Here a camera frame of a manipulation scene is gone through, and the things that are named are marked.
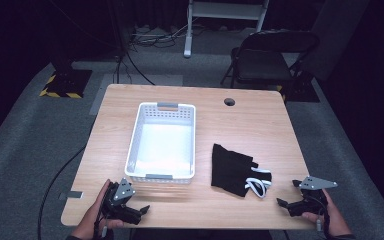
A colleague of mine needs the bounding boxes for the black stand pole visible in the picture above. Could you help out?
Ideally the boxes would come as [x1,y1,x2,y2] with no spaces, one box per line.
[105,0,130,84]

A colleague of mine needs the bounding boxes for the grey metal table bracket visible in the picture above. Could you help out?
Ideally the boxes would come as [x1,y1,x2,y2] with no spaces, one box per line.
[58,190,84,201]

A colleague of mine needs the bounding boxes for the black base with hazard stripes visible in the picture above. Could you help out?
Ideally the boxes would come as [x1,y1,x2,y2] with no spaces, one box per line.
[39,68,94,100]
[275,71,321,103]

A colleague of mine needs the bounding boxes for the white plastic basket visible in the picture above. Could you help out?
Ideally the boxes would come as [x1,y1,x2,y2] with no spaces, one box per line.
[124,101,197,185]

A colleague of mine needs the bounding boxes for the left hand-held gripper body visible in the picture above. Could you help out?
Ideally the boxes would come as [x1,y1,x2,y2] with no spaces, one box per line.
[100,177,145,226]

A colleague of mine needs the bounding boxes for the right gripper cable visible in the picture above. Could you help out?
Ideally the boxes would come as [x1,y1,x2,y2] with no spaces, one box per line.
[304,194,332,240]

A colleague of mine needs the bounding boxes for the grey leaning panel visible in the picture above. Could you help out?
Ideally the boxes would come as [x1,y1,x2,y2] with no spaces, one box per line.
[300,0,372,82]

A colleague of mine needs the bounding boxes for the person's right hand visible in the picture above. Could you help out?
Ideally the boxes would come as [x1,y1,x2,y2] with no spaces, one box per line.
[301,188,352,238]

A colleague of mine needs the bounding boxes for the black floor cable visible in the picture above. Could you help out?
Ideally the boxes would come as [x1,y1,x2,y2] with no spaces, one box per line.
[125,49,156,86]
[37,145,88,240]

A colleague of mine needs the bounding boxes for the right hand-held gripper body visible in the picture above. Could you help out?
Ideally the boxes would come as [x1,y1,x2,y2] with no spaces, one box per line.
[285,175,339,218]

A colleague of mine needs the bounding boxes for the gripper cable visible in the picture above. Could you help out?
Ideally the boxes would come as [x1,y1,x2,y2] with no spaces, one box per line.
[93,213,110,240]
[304,194,332,240]

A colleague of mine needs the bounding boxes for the black shorts with white stripes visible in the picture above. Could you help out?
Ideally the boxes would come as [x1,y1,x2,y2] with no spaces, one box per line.
[210,143,273,200]

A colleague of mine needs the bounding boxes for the black folding chair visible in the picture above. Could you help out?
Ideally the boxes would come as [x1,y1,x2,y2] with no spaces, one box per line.
[220,29,321,90]

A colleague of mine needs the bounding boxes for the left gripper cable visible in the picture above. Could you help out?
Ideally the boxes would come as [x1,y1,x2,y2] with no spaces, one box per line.
[93,213,110,240]

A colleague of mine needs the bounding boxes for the white metal stand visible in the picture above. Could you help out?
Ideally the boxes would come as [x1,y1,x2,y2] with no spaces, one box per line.
[183,0,270,59]

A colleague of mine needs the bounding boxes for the bundle of cables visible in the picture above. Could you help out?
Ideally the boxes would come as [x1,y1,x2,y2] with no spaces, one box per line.
[128,21,194,49]

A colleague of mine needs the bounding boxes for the person's left hand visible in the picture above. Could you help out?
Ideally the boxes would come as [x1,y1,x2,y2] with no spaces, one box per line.
[71,178,125,240]

